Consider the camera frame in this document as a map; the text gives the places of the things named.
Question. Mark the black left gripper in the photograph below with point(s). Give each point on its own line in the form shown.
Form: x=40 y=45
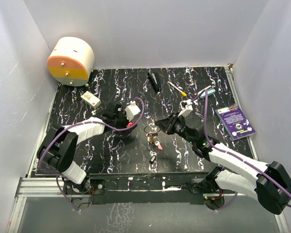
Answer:
x=122 y=113

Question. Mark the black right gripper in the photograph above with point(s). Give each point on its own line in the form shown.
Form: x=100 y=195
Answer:
x=163 y=123

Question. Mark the red key with silver blade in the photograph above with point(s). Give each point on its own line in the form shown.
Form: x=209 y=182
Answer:
x=129 y=125

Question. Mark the metal keyring with keys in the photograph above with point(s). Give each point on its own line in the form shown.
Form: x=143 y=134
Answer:
x=151 y=133

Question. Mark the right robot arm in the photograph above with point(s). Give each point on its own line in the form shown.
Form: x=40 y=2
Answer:
x=275 y=199

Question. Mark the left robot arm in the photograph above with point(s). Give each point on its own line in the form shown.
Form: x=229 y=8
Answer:
x=59 y=145

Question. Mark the red tag key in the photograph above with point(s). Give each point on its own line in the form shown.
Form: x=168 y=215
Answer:
x=158 y=145

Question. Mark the pale green cardboard box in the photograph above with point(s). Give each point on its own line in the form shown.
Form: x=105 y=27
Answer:
x=91 y=99

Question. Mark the black key tag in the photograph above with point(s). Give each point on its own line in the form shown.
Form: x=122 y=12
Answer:
x=152 y=159

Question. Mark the light blue stapler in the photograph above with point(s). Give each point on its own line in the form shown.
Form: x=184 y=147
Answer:
x=209 y=90

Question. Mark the black stapler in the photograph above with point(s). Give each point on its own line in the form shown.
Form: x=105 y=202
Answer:
x=155 y=81

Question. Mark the purple booklet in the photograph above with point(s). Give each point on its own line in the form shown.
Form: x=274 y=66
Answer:
x=235 y=122

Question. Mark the white round drawer cabinet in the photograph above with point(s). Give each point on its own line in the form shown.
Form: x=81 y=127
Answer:
x=71 y=61

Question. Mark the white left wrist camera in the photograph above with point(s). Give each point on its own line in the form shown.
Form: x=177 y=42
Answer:
x=132 y=110

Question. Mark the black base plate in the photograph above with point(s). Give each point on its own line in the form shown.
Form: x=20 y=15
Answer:
x=180 y=187

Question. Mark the aluminium frame rail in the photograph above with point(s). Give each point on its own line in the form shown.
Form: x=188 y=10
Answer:
x=224 y=181

